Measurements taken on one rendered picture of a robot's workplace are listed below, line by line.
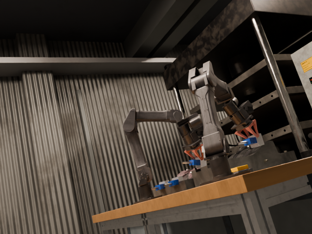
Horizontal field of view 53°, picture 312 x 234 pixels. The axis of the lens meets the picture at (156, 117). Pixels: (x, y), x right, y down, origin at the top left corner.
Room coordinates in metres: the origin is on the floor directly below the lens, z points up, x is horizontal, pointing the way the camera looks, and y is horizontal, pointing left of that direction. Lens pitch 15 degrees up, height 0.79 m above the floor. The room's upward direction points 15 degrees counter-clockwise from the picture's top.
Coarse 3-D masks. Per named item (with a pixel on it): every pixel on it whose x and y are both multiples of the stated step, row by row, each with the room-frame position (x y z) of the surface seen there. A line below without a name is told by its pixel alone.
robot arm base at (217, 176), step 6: (222, 156) 1.04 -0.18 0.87; (210, 162) 1.05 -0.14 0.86; (216, 162) 1.04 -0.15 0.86; (222, 162) 1.03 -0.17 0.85; (228, 162) 1.05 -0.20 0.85; (216, 168) 1.04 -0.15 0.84; (222, 168) 1.03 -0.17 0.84; (228, 168) 1.04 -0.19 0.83; (216, 174) 1.04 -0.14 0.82; (222, 174) 1.03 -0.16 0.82; (228, 174) 1.04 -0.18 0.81; (234, 174) 0.97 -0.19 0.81; (240, 174) 0.97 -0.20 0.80; (216, 180) 1.04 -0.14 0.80
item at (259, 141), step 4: (248, 136) 1.45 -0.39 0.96; (252, 136) 1.43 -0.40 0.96; (260, 136) 1.42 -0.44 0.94; (244, 140) 1.42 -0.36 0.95; (248, 140) 1.40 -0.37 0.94; (252, 140) 1.40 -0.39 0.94; (256, 140) 1.41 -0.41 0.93; (260, 140) 1.42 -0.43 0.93; (244, 144) 1.43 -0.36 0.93; (248, 144) 1.40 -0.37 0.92; (252, 144) 1.44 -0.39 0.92; (256, 144) 1.42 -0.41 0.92; (260, 144) 1.41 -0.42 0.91
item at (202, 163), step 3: (195, 159) 1.63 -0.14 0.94; (198, 159) 1.61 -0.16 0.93; (183, 162) 1.57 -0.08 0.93; (186, 162) 1.58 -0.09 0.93; (189, 162) 1.59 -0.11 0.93; (192, 162) 1.59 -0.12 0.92; (195, 162) 1.59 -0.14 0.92; (198, 162) 1.59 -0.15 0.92; (201, 162) 1.60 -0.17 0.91; (204, 162) 1.61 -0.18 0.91; (195, 165) 1.64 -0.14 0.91; (198, 165) 1.62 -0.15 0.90; (201, 165) 1.60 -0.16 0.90; (204, 165) 1.61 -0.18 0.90
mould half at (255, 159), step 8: (264, 144) 1.60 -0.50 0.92; (272, 144) 1.63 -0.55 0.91; (240, 152) 1.74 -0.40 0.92; (256, 152) 1.57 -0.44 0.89; (264, 152) 1.59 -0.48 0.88; (272, 152) 1.62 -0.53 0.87; (288, 152) 1.67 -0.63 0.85; (232, 160) 1.49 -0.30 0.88; (240, 160) 1.51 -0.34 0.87; (248, 160) 1.53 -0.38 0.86; (256, 160) 1.56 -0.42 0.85; (272, 160) 1.61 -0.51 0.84; (280, 160) 1.64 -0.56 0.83; (288, 160) 1.66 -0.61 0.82; (208, 168) 1.54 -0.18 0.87; (232, 168) 1.48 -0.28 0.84; (256, 168) 1.55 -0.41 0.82; (264, 168) 1.57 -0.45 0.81; (192, 176) 1.68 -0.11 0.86; (200, 176) 1.61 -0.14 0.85; (208, 176) 1.55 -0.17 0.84
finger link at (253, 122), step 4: (252, 120) 1.41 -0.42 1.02; (248, 124) 1.36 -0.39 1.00; (252, 124) 1.39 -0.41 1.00; (256, 124) 1.40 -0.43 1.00; (236, 128) 1.41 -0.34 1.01; (240, 128) 1.39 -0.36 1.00; (244, 128) 1.38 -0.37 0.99; (248, 128) 1.37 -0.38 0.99; (256, 128) 1.40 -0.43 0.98; (252, 132) 1.39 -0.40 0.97; (256, 132) 1.41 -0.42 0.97; (256, 136) 1.41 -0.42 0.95
